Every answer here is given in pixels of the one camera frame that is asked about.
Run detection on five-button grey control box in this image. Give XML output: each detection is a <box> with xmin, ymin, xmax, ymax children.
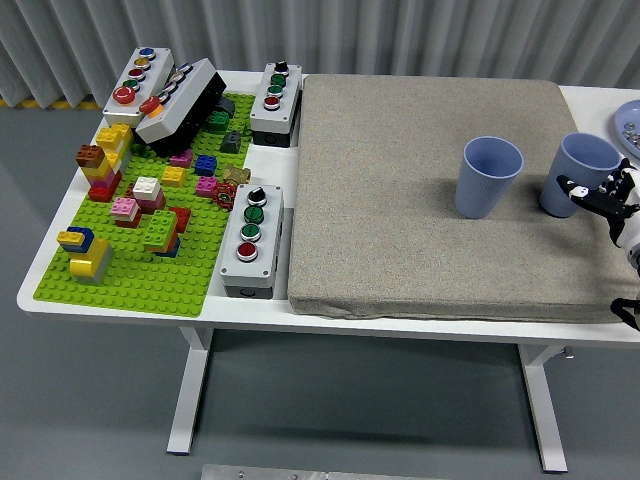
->
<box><xmin>102</xmin><ymin>47</ymin><xmax>175</xmax><ymax>129</ymax></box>

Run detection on grey-brown cushion mat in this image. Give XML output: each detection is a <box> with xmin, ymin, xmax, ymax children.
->
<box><xmin>287</xmin><ymin>73</ymin><xmax>640</xmax><ymax>324</ymax></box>

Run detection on yellow black floor tape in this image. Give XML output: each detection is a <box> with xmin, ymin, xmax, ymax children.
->
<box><xmin>0</xmin><ymin>97</ymin><xmax>109</xmax><ymax>111</ymax></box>

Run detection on yellow grey brick stack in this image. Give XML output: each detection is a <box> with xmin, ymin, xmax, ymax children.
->
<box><xmin>68</xmin><ymin>237</ymin><xmax>114</xmax><ymax>286</ymax></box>

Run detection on pink white red brick stack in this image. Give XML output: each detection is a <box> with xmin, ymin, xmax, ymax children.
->
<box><xmin>109</xmin><ymin>196</ymin><xmax>144</xmax><ymax>230</ymax></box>

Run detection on five-button box with black base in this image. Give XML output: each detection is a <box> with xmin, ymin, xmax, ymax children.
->
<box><xmin>134</xmin><ymin>57</ymin><xmax>227</xmax><ymax>159</ymax></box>

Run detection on blue ribbed plastic cup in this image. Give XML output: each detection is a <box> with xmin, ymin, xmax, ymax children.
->
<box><xmin>538</xmin><ymin>132</ymin><xmax>623</xmax><ymax>219</ymax></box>
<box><xmin>453</xmin><ymin>135</ymin><xmax>525</xmax><ymax>220</ymax></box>

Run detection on green brick stack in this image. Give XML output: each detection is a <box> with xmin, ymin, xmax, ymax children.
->
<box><xmin>142</xmin><ymin>208</ymin><xmax>182</xmax><ymax>259</ymax></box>

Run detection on grey pleated curtain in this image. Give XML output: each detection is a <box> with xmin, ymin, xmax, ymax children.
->
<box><xmin>0</xmin><ymin>0</ymin><xmax>640</xmax><ymax>109</ymax></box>

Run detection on four-button grey control box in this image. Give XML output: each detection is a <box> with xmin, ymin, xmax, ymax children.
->
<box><xmin>248</xmin><ymin>61</ymin><xmax>304</xmax><ymax>150</ymax></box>
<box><xmin>219</xmin><ymin>183</ymin><xmax>285</xmax><ymax>300</ymax></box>

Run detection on white table leg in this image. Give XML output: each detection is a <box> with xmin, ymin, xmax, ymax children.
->
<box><xmin>517</xmin><ymin>343</ymin><xmax>569</xmax><ymax>474</ymax></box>
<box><xmin>166</xmin><ymin>327</ymin><xmax>216</xmax><ymax>456</ymax></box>

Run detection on blue yellow brick stack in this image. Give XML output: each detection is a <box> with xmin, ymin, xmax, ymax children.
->
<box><xmin>55</xmin><ymin>226</ymin><xmax>96</xmax><ymax>256</ymax></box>

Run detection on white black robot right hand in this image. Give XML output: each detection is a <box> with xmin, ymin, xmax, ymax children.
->
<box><xmin>555</xmin><ymin>158</ymin><xmax>640</xmax><ymax>254</ymax></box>

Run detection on yellow toy brick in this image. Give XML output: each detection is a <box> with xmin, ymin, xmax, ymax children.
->
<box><xmin>161</xmin><ymin>165</ymin><xmax>188</xmax><ymax>188</ymax></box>

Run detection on brown yellow red brick tower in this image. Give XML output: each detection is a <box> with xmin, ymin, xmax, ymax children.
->
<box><xmin>74</xmin><ymin>143</ymin><xmax>124</xmax><ymax>203</ymax></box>

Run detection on yellow white brick stack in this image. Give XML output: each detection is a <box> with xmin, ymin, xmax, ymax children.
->
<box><xmin>96</xmin><ymin>123</ymin><xmax>135</xmax><ymax>169</ymax></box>

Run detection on green studded baseplate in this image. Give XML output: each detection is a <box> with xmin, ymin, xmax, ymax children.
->
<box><xmin>32</xmin><ymin>92</ymin><xmax>257</xmax><ymax>319</ymax></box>

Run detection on brass valve with red wheel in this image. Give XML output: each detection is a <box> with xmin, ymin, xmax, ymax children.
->
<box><xmin>212</xmin><ymin>165</ymin><xmax>253</xmax><ymax>212</ymax></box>

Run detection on blue plate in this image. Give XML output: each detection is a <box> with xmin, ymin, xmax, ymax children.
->
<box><xmin>613</xmin><ymin>99</ymin><xmax>640</xmax><ymax>160</ymax></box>

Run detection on red toy brick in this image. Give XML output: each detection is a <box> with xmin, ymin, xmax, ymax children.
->
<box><xmin>169</xmin><ymin>206</ymin><xmax>193</xmax><ymax>234</ymax></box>

